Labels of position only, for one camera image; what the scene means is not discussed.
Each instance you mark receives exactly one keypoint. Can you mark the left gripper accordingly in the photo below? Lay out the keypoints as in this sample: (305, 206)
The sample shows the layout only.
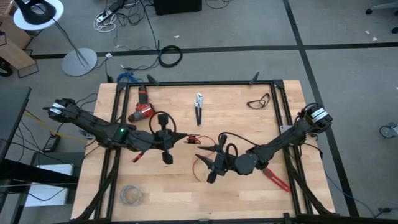
(163, 140)

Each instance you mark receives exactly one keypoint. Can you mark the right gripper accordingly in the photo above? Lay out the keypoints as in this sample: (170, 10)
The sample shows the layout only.
(224, 163)

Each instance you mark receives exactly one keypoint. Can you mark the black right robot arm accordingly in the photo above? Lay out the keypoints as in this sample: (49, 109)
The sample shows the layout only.
(280, 141)

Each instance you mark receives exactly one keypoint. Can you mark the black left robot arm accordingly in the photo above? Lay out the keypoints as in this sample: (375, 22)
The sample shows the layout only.
(93, 124)

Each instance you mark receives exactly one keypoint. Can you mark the grey cloth bundle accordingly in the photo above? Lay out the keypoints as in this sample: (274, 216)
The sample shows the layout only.
(259, 102)

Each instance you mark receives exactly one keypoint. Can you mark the red utility knife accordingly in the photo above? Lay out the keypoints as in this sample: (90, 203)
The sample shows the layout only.
(280, 183)

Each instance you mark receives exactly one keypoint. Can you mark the black power adapter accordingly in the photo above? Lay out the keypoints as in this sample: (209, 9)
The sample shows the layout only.
(51, 143)

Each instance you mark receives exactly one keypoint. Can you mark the black box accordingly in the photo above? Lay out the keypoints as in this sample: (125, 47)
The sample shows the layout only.
(177, 6)

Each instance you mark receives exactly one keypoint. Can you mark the white power strip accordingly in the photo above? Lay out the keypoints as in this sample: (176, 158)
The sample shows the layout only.
(104, 16)

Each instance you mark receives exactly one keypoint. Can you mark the white box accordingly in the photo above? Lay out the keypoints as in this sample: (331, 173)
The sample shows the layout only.
(46, 196)

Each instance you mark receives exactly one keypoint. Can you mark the black desk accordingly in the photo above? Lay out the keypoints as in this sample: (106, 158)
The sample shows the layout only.
(12, 109)

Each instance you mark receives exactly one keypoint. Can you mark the grey caster wheel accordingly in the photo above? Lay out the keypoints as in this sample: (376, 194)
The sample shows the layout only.
(386, 131)

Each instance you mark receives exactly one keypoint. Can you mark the wooden cabinet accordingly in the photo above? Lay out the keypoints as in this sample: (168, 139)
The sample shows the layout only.
(14, 53)

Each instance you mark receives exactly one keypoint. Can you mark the black headset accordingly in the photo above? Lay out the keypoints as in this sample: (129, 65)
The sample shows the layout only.
(35, 17)

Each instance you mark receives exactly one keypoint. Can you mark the grey office chair base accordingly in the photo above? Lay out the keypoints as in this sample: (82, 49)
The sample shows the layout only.
(369, 11)

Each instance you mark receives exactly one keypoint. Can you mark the black aluminium table frame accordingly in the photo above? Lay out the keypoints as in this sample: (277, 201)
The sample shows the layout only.
(202, 83)

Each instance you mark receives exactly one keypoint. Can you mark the black pointed frame bracket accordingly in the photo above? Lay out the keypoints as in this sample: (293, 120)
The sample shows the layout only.
(254, 78)
(153, 80)

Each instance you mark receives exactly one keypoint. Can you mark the white round pedestal table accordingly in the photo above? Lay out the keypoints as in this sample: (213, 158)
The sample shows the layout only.
(59, 9)

